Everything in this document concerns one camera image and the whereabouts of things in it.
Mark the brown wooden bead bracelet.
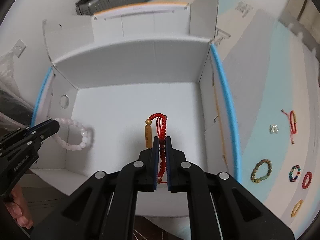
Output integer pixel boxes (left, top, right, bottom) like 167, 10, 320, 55
250, 158, 273, 183

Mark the clear plastic bag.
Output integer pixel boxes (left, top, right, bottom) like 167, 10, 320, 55
1, 51, 33, 131

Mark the red bead bracelet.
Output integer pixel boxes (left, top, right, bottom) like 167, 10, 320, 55
301, 171, 313, 190

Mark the multicolour glass bead bracelet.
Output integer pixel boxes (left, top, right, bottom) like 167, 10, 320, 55
288, 165, 301, 183

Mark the left hand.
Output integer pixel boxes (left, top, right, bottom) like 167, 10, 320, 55
5, 184, 34, 229

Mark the white wall socket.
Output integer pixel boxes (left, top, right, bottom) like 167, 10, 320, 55
12, 39, 26, 57

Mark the red cord bracelet gold tube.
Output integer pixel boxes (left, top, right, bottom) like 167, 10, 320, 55
144, 113, 169, 184

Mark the yellow bead bracelet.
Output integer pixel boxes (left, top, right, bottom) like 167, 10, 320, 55
291, 199, 304, 218

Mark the white cardboard box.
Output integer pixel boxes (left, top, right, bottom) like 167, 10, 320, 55
31, 0, 242, 217

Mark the pink bead bracelet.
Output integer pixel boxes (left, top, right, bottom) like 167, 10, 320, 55
53, 117, 94, 151

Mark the striped bed sheet mattress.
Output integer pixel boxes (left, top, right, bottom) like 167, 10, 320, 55
215, 0, 319, 238

